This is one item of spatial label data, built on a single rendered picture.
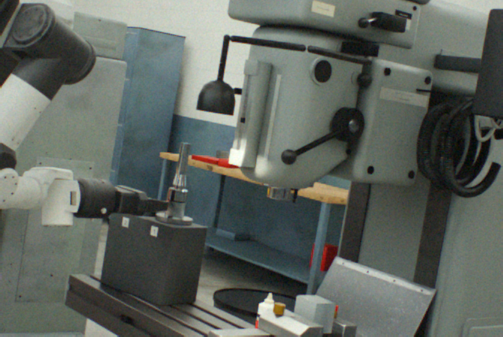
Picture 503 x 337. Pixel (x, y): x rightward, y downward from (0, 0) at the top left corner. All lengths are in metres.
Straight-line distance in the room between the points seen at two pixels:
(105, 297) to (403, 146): 0.79
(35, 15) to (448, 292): 1.06
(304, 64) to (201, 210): 7.30
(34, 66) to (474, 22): 0.98
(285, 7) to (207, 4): 7.64
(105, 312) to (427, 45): 0.97
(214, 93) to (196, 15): 7.83
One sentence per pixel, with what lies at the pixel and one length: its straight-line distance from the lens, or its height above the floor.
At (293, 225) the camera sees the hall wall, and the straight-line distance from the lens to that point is 7.99.
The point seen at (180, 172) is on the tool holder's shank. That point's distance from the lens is 2.17.
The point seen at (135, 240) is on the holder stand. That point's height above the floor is 1.09.
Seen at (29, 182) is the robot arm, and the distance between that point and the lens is 1.89.
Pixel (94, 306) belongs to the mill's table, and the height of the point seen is 0.92.
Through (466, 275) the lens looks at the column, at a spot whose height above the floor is 1.16.
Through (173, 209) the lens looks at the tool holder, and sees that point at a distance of 2.17.
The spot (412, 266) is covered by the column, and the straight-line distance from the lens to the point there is 2.12.
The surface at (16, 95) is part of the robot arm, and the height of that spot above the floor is 1.41.
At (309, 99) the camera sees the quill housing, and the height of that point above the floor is 1.49.
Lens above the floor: 1.47
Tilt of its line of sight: 3 degrees down
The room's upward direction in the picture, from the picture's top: 9 degrees clockwise
